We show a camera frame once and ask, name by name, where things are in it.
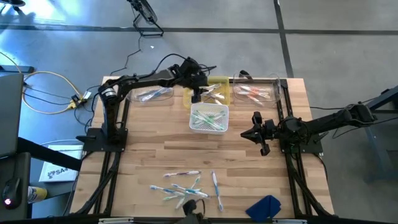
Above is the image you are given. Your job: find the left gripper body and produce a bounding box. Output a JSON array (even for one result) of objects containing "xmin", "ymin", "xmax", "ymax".
[{"xmin": 178, "ymin": 57, "xmax": 209, "ymax": 105}]

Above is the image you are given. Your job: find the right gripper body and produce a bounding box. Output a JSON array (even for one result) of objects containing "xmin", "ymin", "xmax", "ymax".
[{"xmin": 251, "ymin": 111, "xmax": 279, "ymax": 157}]

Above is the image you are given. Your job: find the purple toothbrush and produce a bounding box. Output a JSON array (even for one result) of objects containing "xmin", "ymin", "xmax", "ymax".
[
  {"xmin": 163, "ymin": 170, "xmax": 201, "ymax": 178},
  {"xmin": 201, "ymin": 90, "xmax": 225, "ymax": 100},
  {"xmin": 205, "ymin": 95, "xmax": 223, "ymax": 105},
  {"xmin": 200, "ymin": 83, "xmax": 223, "ymax": 95},
  {"xmin": 203, "ymin": 82, "xmax": 223, "ymax": 94}
]

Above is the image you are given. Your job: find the white mesh basket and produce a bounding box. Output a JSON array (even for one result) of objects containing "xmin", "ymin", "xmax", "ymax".
[{"xmin": 188, "ymin": 102, "xmax": 230, "ymax": 135}]

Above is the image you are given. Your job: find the yellow plastic bin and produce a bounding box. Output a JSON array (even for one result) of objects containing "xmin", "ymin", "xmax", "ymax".
[{"xmin": 183, "ymin": 76, "xmax": 231, "ymax": 110}]

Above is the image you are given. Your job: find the blue toothbrush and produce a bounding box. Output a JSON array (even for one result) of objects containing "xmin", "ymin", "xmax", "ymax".
[
  {"xmin": 211, "ymin": 170, "xmax": 224, "ymax": 212},
  {"xmin": 171, "ymin": 184, "xmax": 210, "ymax": 199},
  {"xmin": 140, "ymin": 88, "xmax": 174, "ymax": 102},
  {"xmin": 138, "ymin": 89, "xmax": 172, "ymax": 103},
  {"xmin": 149, "ymin": 185, "xmax": 188, "ymax": 197},
  {"xmin": 139, "ymin": 86, "xmax": 173, "ymax": 101}
]

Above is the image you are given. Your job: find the clear plastic bin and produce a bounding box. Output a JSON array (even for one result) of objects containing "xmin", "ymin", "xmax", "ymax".
[
  {"xmin": 126, "ymin": 74, "xmax": 175, "ymax": 106},
  {"xmin": 232, "ymin": 73, "xmax": 283, "ymax": 106}
]

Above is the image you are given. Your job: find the blue cloth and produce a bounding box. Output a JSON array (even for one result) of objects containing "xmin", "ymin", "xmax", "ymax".
[{"xmin": 245, "ymin": 195, "xmax": 282, "ymax": 223}]

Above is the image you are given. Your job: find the white LED strip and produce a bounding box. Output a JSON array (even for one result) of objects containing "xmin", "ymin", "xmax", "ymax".
[
  {"xmin": 98, "ymin": 217, "xmax": 135, "ymax": 224},
  {"xmin": 272, "ymin": 218, "xmax": 308, "ymax": 224}
]

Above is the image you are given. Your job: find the grey blue metal table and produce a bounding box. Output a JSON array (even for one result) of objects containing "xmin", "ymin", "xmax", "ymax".
[{"xmin": 362, "ymin": 85, "xmax": 398, "ymax": 184}]

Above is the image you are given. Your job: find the black side desk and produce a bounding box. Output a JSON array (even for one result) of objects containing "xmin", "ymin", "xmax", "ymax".
[{"xmin": 0, "ymin": 136, "xmax": 84, "ymax": 222}]

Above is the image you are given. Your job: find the white printed box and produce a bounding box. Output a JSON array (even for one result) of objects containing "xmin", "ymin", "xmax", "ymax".
[{"xmin": 38, "ymin": 144, "xmax": 85, "ymax": 183}]

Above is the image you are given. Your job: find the dark floor bar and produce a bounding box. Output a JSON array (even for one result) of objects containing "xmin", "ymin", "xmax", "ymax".
[{"xmin": 0, "ymin": 64, "xmax": 35, "ymax": 74}]

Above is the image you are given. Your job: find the grey laptop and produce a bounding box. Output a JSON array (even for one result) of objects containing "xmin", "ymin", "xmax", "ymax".
[{"xmin": 0, "ymin": 73, "xmax": 25, "ymax": 159}]

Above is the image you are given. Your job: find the person's shoe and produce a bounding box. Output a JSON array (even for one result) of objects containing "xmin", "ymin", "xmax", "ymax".
[{"xmin": 0, "ymin": 0, "xmax": 26, "ymax": 7}]

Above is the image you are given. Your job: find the yellow can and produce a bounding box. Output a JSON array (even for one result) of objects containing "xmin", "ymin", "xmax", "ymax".
[{"xmin": 27, "ymin": 185, "xmax": 49, "ymax": 204}]

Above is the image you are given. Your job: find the black computer mouse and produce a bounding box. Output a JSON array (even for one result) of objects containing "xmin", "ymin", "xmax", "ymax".
[{"xmin": 2, "ymin": 177, "xmax": 21, "ymax": 210}]

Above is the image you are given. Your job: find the black power cable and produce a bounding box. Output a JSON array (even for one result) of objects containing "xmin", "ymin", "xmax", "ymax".
[{"xmin": 108, "ymin": 34, "xmax": 143, "ymax": 77}]

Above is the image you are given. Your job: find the black camera on stand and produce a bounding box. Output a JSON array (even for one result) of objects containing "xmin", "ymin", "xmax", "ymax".
[{"xmin": 174, "ymin": 198, "xmax": 212, "ymax": 224}]

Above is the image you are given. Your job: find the yellow cable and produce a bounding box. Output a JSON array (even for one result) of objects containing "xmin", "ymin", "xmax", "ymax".
[{"xmin": 0, "ymin": 51, "xmax": 85, "ymax": 114}]

